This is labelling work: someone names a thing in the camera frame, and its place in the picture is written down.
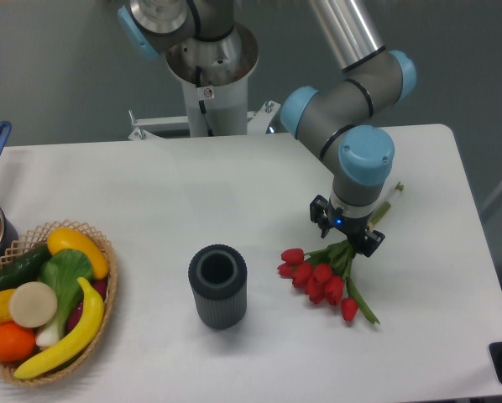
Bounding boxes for dark grey ribbed vase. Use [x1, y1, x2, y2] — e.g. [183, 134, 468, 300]
[188, 244, 248, 330]

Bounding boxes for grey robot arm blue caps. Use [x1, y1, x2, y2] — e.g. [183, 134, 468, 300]
[118, 1, 417, 256]

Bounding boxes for green bok choy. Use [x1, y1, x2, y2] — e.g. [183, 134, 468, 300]
[36, 249, 93, 349]

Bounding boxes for woven wicker basket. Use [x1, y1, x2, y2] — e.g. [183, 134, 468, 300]
[0, 220, 118, 387]

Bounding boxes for yellow squash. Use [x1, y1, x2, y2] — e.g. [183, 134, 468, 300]
[46, 227, 109, 280]

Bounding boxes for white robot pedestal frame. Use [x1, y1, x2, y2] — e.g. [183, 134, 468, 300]
[128, 76, 281, 140]

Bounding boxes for green cucumber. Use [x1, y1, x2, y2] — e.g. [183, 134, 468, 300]
[0, 243, 51, 291]

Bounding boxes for yellow banana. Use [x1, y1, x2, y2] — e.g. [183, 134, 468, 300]
[13, 277, 104, 380]

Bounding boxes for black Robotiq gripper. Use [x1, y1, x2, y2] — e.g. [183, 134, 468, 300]
[309, 195, 385, 257]

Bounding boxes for orange fruit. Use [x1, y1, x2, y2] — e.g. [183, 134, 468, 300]
[0, 322, 35, 363]

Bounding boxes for purple red vegetable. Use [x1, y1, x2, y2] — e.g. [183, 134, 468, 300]
[66, 278, 108, 333]

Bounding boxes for red tulip bouquet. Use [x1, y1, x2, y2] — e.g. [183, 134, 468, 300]
[277, 239, 379, 324]

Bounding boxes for beige round disc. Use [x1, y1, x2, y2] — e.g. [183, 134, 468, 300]
[8, 281, 58, 328]

